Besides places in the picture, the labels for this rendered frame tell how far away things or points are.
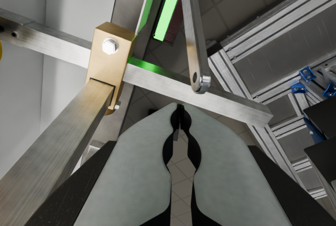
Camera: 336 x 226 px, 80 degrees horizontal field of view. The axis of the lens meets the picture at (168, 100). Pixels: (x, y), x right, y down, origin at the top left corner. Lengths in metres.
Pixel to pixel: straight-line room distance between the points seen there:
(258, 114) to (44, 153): 0.29
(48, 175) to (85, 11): 0.40
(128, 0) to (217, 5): 0.76
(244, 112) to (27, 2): 0.44
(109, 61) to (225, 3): 0.89
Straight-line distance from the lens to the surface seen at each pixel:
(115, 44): 0.27
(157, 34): 0.40
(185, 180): 1.79
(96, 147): 0.56
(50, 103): 0.66
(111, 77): 0.30
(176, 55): 1.15
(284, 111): 1.19
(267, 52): 1.01
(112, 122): 0.52
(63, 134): 0.22
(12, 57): 0.50
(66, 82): 0.60
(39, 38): 0.34
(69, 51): 0.32
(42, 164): 0.20
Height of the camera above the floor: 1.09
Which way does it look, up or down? 59 degrees down
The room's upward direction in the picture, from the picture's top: 175 degrees counter-clockwise
